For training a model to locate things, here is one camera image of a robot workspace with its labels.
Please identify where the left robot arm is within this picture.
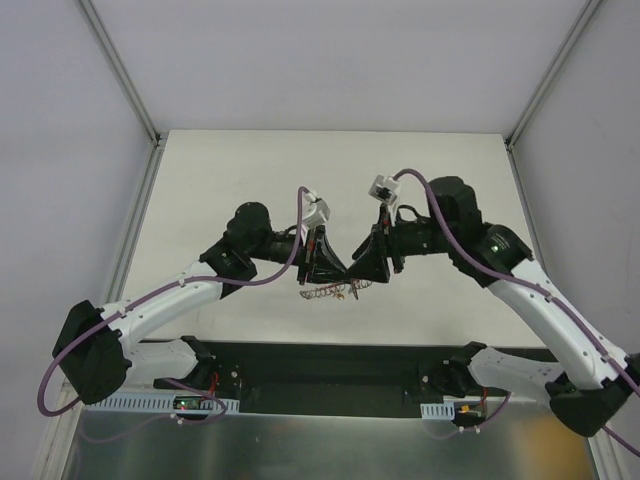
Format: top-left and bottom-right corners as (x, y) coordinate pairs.
(52, 193), (347, 405)

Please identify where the right aluminium frame post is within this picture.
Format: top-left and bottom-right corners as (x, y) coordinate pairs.
(505, 0), (606, 152)

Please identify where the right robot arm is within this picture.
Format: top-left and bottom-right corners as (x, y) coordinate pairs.
(348, 176), (639, 437)

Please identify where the left aluminium frame post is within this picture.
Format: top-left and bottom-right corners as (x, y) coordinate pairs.
(75, 0), (161, 146)

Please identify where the white cable duct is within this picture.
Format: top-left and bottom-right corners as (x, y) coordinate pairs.
(420, 401), (456, 421)
(86, 393), (222, 415)

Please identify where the aluminium frame post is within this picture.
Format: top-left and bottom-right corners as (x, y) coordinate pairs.
(75, 0), (161, 146)
(505, 0), (606, 152)

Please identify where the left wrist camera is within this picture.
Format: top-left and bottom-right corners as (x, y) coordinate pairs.
(301, 190), (331, 240)

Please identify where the left white cable duct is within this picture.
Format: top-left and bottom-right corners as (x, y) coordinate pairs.
(86, 393), (222, 415)

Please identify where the red handled key organizer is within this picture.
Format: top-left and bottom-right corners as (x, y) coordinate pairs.
(299, 279), (373, 300)

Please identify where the right white cable duct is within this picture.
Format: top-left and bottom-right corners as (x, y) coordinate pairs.
(420, 401), (456, 421)

